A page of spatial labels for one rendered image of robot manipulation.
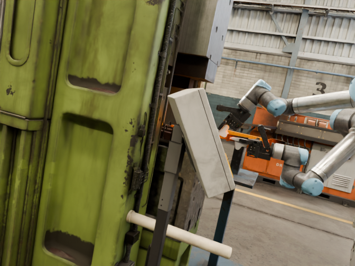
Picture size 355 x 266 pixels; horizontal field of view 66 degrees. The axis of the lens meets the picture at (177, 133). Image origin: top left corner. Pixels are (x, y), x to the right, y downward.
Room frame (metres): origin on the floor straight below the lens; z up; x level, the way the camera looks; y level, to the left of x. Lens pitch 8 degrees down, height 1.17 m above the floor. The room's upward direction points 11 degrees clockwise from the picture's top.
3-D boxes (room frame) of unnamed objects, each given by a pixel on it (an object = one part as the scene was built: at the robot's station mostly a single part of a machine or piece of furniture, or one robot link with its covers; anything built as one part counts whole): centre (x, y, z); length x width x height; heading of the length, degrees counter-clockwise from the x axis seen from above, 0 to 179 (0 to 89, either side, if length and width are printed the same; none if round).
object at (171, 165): (0.87, -0.04, 1.00); 0.13 x 0.11 x 0.14; 161
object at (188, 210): (1.54, 0.08, 0.69); 0.56 x 0.38 x 0.45; 71
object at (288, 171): (1.27, -0.57, 0.90); 0.11 x 0.08 x 0.11; 15
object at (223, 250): (1.06, -0.08, 0.62); 0.44 x 0.05 x 0.05; 71
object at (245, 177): (1.82, -0.43, 0.73); 0.40 x 0.30 x 0.02; 160
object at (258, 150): (1.34, -0.41, 0.99); 0.12 x 0.08 x 0.09; 72
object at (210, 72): (1.48, 0.09, 1.32); 0.42 x 0.20 x 0.10; 71
